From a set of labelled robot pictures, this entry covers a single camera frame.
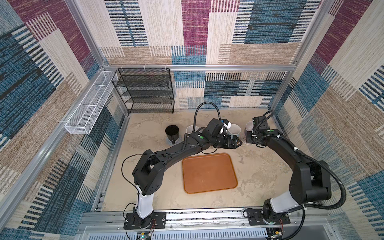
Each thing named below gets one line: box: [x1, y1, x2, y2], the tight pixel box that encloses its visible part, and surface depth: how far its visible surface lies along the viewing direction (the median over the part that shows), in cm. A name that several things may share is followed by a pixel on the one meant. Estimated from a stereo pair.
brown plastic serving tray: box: [182, 153, 238, 194], surface depth 91 cm
